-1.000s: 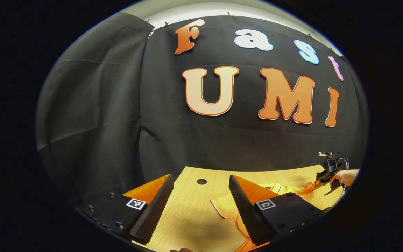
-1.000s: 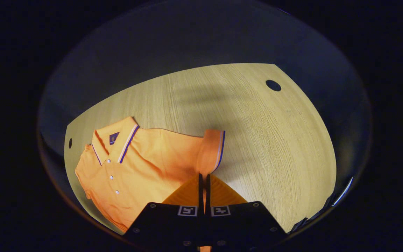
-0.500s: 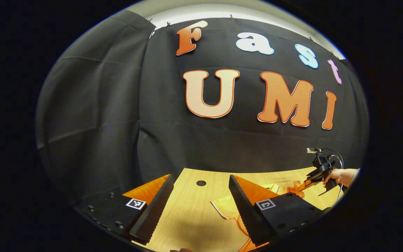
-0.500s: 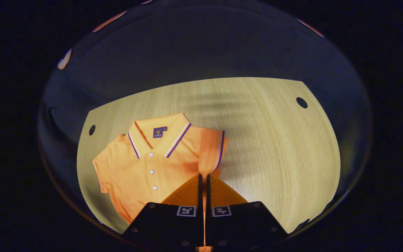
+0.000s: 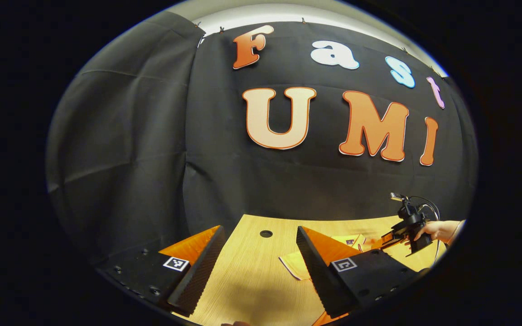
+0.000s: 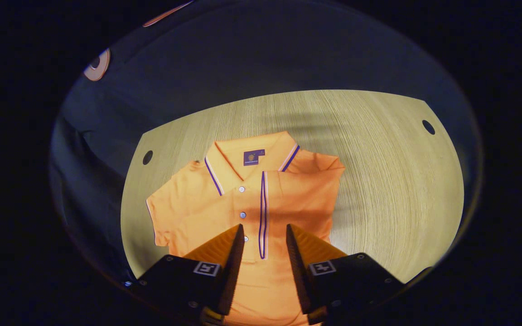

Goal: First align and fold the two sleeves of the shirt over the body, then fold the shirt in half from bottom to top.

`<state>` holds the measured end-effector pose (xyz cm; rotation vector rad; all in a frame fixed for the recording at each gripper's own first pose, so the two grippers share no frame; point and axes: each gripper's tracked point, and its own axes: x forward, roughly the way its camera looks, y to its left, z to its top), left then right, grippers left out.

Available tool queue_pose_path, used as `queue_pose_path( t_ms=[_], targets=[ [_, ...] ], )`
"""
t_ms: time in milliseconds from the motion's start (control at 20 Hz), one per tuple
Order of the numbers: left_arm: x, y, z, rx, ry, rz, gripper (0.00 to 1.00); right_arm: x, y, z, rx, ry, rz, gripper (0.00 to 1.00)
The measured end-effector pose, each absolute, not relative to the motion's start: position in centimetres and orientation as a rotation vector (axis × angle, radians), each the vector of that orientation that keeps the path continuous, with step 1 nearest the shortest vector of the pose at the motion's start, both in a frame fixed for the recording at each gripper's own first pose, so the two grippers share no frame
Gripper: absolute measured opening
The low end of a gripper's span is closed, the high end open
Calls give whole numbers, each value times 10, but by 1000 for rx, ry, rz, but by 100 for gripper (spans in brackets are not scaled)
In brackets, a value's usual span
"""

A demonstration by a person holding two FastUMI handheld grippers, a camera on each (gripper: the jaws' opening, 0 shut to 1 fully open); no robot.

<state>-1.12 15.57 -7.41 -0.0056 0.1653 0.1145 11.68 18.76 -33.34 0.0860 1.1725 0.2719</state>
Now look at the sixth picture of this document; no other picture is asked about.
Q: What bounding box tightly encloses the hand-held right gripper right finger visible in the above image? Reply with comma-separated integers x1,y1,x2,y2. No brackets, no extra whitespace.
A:
286,223,409,326

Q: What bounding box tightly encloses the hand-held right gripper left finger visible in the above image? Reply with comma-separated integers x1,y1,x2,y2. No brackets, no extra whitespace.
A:
125,223,246,324

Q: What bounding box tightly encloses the orange T-shirt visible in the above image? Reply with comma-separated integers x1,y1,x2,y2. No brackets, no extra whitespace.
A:
145,131,346,326

